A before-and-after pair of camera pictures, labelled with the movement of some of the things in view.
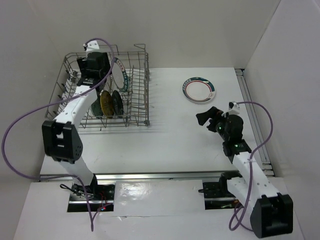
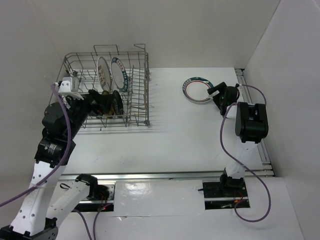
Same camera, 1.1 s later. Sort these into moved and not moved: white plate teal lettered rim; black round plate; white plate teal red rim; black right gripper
Moved: black right gripper
Not moved: white plate teal lettered rim; white plate teal red rim; black round plate
